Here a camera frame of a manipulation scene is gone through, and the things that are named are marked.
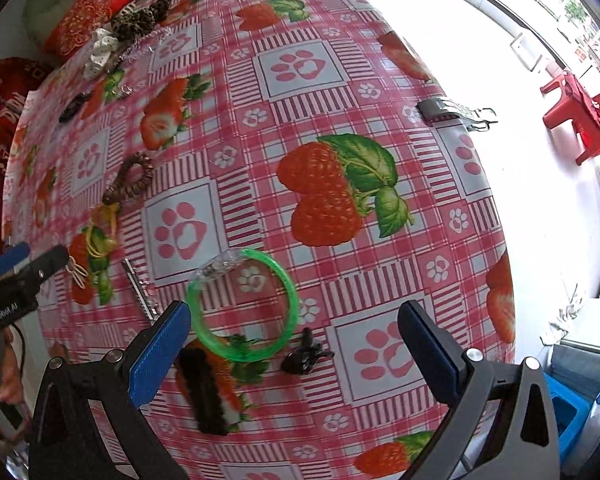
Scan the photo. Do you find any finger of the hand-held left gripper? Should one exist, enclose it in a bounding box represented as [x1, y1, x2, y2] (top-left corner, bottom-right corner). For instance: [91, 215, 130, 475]
[17, 245, 72, 287]
[0, 241, 32, 283]

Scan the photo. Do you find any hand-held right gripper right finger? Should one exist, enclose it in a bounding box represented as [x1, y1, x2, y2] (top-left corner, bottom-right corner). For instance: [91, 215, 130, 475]
[396, 300, 567, 480]

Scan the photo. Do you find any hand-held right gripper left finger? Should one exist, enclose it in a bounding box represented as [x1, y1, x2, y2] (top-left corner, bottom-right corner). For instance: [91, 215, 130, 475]
[27, 301, 193, 480]

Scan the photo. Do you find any white tassel earring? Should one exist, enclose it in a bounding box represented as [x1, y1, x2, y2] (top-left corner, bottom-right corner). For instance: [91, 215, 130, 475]
[67, 255, 88, 291]

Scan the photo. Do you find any yellow hair tie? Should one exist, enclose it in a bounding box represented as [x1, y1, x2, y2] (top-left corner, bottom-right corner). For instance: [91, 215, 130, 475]
[82, 205, 121, 261]

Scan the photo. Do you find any black scalloped snap hair clip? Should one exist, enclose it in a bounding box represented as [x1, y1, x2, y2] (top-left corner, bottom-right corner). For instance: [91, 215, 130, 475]
[175, 345, 231, 436]

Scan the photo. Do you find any silver chain hair clip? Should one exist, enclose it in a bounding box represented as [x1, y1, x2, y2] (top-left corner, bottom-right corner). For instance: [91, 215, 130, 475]
[121, 258, 158, 321]

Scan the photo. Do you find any clear plastic hair clip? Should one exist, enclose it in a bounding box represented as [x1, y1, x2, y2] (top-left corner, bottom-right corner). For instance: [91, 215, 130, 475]
[192, 252, 243, 286]

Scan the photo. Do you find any brown spiral hair tie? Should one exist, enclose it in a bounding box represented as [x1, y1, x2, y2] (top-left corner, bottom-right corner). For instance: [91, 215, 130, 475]
[102, 152, 154, 206]

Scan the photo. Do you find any small black claw clip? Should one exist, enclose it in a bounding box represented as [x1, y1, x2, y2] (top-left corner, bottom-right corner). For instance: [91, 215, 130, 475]
[281, 327, 335, 376]

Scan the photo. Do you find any green plastic bangle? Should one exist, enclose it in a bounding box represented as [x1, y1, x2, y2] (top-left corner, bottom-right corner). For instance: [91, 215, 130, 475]
[186, 248, 300, 363]

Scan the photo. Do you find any person's left hand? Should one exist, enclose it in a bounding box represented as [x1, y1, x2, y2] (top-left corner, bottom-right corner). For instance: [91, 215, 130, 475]
[0, 327, 28, 412]

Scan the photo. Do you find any blue plastic bin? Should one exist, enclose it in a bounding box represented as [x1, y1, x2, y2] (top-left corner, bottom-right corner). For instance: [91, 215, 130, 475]
[545, 372, 596, 436]

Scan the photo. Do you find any red printed blanket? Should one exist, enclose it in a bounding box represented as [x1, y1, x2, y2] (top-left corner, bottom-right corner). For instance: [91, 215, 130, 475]
[0, 57, 51, 256]

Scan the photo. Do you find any black oval hair clip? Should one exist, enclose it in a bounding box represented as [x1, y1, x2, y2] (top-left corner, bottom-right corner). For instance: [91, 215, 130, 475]
[59, 91, 92, 123]

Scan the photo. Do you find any white scrunchie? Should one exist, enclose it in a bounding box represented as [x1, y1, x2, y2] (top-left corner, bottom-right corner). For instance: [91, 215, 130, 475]
[82, 27, 126, 81]

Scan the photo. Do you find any grey table clamp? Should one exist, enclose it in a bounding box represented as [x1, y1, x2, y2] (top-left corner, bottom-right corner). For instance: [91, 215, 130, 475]
[416, 96, 498, 133]

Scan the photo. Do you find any red embroidered cushion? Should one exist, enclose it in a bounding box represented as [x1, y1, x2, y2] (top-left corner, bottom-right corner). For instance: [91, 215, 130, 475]
[42, 0, 146, 58]

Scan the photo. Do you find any leopard print scrunchie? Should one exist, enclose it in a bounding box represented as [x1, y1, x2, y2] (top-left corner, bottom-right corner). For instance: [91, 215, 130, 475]
[111, 0, 173, 43]

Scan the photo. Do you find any strawberry printed tablecloth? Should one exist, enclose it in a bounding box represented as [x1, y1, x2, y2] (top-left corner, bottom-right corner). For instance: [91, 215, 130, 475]
[2, 0, 518, 480]

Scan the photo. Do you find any red plastic chair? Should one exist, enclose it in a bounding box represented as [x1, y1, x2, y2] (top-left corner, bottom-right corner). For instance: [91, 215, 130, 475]
[540, 71, 578, 97]
[542, 91, 600, 166]

